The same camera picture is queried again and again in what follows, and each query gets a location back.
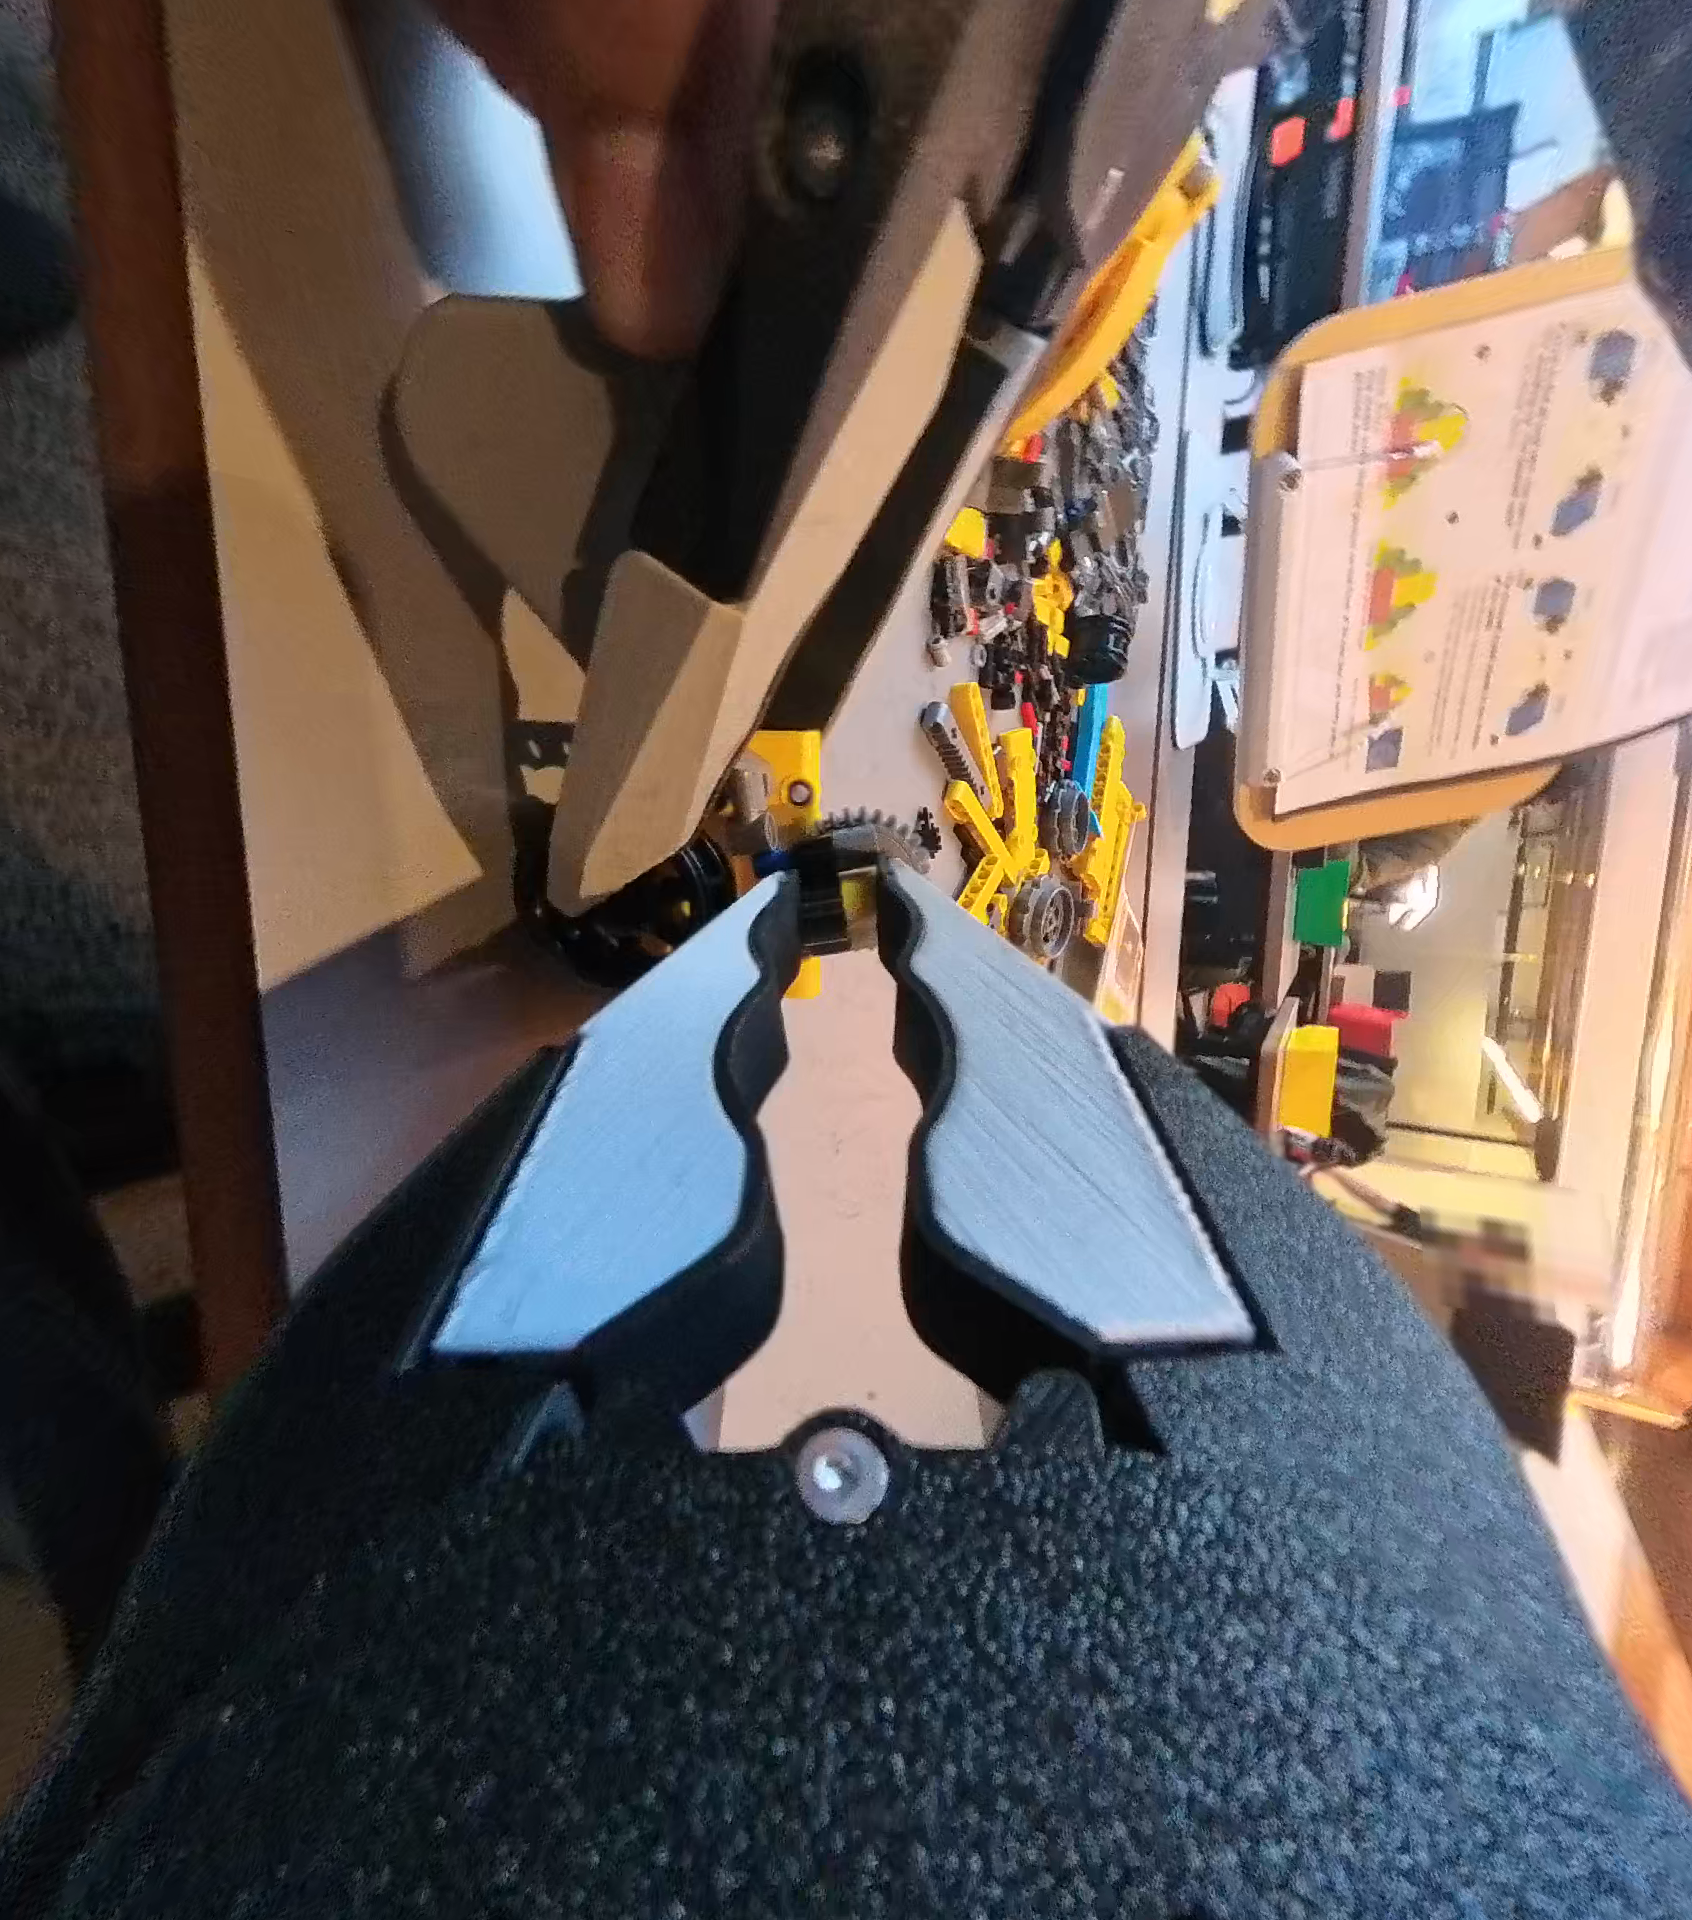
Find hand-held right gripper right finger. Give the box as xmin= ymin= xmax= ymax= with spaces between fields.
xmin=881 ymin=866 xmax=1259 ymax=1379

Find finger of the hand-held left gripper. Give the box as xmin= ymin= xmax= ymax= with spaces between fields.
xmin=759 ymin=317 xmax=1058 ymax=740
xmin=546 ymin=201 xmax=988 ymax=920

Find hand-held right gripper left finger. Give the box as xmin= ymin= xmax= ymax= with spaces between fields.
xmin=426 ymin=869 xmax=806 ymax=1395

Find small yellow grey brick assembly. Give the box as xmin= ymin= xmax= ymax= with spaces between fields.
xmin=529 ymin=728 xmax=832 ymax=1005

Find grey gear brick assembly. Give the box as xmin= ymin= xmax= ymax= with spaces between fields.
xmin=756 ymin=803 xmax=940 ymax=962

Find light grey desk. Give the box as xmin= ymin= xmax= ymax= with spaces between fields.
xmin=53 ymin=0 xmax=1237 ymax=1448

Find person's left hand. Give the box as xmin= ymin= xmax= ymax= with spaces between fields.
xmin=442 ymin=0 xmax=789 ymax=365

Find partly built yellow brick vehicle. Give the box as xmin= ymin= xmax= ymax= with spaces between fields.
xmin=1004 ymin=131 xmax=1224 ymax=452

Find pile of loose brick parts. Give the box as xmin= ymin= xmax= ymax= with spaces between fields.
xmin=928 ymin=338 xmax=1162 ymax=691

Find yellow box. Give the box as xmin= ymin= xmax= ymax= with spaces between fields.
xmin=1277 ymin=1024 xmax=1344 ymax=1129

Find grey toothed rack beam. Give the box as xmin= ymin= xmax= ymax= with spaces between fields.
xmin=919 ymin=699 xmax=993 ymax=792

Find white stand base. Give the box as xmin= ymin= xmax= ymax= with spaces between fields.
xmin=1173 ymin=420 xmax=1264 ymax=745

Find wooden board with instruction sheet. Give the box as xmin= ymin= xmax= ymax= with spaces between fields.
xmin=1233 ymin=248 xmax=1692 ymax=854

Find person's legs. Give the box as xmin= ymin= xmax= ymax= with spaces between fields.
xmin=0 ymin=991 xmax=189 ymax=1681

